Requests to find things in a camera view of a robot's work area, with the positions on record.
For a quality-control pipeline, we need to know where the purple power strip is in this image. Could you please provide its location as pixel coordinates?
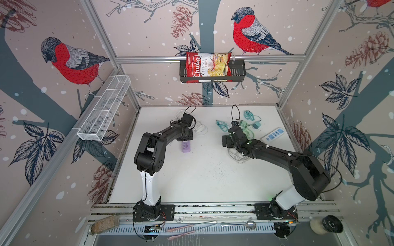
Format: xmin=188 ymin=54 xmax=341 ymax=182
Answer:
xmin=182 ymin=141 xmax=191 ymax=153

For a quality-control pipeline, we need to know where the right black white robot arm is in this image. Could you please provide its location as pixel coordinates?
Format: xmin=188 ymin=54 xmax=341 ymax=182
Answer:
xmin=222 ymin=124 xmax=331 ymax=219

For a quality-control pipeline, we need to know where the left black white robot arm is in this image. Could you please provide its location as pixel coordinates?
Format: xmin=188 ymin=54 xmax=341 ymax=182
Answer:
xmin=133 ymin=112 xmax=197 ymax=221

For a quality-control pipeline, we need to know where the white blue power strip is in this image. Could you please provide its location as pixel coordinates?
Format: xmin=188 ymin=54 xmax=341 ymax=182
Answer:
xmin=261 ymin=127 xmax=286 ymax=143

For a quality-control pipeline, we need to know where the red Chuba cassava chips bag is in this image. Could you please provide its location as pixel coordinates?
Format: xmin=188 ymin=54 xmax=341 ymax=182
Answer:
xmin=186 ymin=52 xmax=231 ymax=83

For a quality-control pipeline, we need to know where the metal spoon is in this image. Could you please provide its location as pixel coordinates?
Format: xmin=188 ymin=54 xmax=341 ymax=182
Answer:
xmin=220 ymin=220 xmax=257 ymax=230

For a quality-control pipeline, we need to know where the pink chopsticks pair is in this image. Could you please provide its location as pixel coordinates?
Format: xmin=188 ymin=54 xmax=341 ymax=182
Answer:
xmin=166 ymin=220 xmax=216 ymax=240

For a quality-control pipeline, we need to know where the black white tape roll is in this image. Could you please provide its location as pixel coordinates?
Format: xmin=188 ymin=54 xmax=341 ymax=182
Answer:
xmin=310 ymin=215 xmax=344 ymax=235

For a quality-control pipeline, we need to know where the green charger cable bundle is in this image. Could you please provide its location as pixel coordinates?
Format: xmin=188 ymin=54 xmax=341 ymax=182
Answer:
xmin=238 ymin=119 xmax=262 ymax=139

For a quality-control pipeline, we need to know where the grey white coiled cable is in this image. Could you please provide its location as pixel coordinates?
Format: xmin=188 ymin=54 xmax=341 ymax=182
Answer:
xmin=227 ymin=147 xmax=251 ymax=164

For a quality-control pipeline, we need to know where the teal cable top bundle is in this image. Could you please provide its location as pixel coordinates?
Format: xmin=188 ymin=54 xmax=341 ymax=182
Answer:
xmin=244 ymin=110 xmax=262 ymax=122

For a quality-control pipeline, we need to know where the black wall basket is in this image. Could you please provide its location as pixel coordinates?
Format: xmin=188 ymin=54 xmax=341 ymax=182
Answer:
xmin=179 ymin=59 xmax=246 ymax=83

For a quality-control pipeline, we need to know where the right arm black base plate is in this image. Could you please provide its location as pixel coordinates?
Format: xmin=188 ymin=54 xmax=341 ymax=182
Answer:
xmin=254 ymin=203 xmax=298 ymax=220

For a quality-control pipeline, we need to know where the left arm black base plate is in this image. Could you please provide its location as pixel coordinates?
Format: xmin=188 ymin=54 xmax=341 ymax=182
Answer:
xmin=133 ymin=203 xmax=175 ymax=222

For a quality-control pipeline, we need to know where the white wire mesh basket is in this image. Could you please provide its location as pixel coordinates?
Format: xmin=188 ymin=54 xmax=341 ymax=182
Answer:
xmin=77 ymin=75 xmax=131 ymax=141

